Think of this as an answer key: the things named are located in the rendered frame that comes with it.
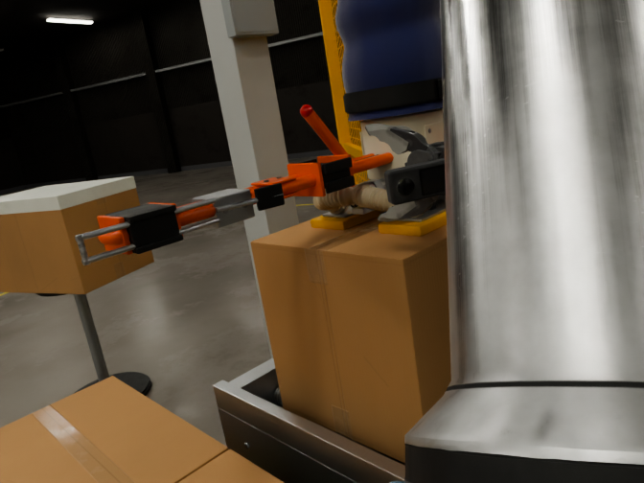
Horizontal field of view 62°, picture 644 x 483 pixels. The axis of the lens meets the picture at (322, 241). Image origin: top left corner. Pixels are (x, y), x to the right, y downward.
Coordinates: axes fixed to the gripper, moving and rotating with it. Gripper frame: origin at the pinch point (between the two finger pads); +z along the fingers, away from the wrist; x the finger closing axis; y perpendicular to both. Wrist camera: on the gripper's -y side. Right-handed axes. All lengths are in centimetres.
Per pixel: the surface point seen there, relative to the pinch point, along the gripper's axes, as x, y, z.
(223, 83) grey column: 24, 58, 119
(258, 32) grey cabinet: 39, 66, 103
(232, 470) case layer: -54, -21, 27
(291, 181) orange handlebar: 0.4, -6.7, 11.0
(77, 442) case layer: -54, -37, 67
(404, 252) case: -13.3, 2.0, -3.7
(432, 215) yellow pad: -11.1, 16.7, 0.7
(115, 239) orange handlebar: -0.3, -37.4, 11.1
